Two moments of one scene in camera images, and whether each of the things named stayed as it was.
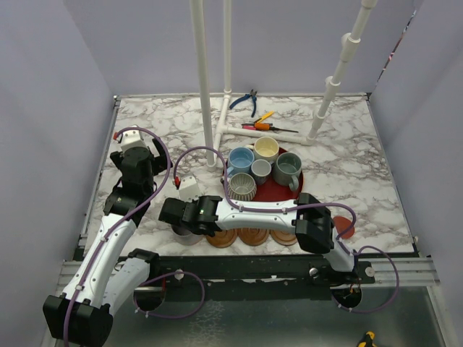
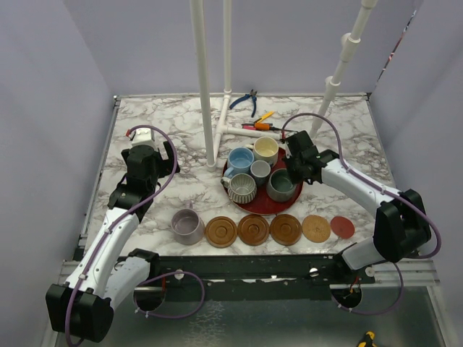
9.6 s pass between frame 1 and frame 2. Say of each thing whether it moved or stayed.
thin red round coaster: stayed
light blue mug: stayed
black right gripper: moved
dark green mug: moved
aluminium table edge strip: stayed
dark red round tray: moved
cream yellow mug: stayed
